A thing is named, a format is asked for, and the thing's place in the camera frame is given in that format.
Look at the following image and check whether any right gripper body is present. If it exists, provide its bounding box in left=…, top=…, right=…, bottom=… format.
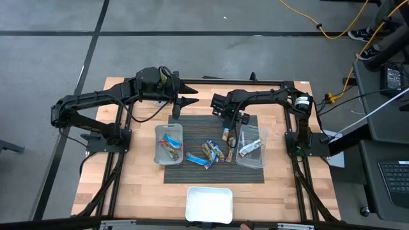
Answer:
left=210, top=92, right=251, bottom=126

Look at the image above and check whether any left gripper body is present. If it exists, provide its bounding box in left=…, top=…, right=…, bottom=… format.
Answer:
left=148, top=66, right=182, bottom=121

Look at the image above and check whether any white and green granola bar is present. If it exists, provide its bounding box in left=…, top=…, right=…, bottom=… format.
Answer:
left=238, top=139, right=263, bottom=158

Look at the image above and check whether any red and green granola bar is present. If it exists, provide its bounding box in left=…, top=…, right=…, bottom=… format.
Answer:
left=166, top=148, right=180, bottom=162
left=158, top=139, right=173, bottom=154

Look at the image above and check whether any potted succulent plant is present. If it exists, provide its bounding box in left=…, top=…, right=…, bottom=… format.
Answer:
left=152, top=73, right=169, bottom=108

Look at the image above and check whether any clear plastic bin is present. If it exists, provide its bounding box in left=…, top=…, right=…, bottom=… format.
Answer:
left=235, top=124, right=269, bottom=169

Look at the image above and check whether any dark woven mat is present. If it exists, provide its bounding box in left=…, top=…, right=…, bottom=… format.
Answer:
left=163, top=114, right=265, bottom=185

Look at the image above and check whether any white plastic bin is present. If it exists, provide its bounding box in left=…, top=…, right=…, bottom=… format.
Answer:
left=185, top=186, right=234, bottom=224

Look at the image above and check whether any dark grey desk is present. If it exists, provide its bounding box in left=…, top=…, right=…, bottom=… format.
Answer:
left=353, top=59, right=409, bottom=223

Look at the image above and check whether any person's shoe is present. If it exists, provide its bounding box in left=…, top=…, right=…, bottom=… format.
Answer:
left=356, top=44, right=383, bottom=61
left=347, top=27, right=375, bottom=43

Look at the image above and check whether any dark furniture leg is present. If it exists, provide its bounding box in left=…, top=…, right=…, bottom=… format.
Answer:
left=0, top=139, right=26, bottom=155

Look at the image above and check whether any black power adapter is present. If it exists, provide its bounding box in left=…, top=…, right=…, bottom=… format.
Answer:
left=380, top=62, right=405, bottom=98

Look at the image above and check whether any black keyboard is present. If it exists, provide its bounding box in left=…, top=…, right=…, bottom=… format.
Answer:
left=378, top=159, right=409, bottom=210

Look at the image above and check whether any person's leg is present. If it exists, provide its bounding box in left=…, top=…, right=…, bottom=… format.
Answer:
left=373, top=0, right=409, bottom=31

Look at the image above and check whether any black aluminium table frame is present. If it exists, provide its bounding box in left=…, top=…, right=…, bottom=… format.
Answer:
left=70, top=72, right=342, bottom=230

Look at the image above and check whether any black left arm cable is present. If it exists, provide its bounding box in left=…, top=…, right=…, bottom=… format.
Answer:
left=105, top=94, right=172, bottom=124

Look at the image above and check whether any yellow extension cable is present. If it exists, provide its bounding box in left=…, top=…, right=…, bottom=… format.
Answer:
left=325, top=0, right=409, bottom=104
left=278, top=0, right=371, bottom=40

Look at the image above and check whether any silver aluminium bracket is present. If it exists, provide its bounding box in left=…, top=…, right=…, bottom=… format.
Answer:
left=100, top=219, right=137, bottom=230
left=277, top=222, right=316, bottom=230

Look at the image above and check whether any white cable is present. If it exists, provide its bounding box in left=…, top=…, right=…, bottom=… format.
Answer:
left=332, top=95, right=409, bottom=137

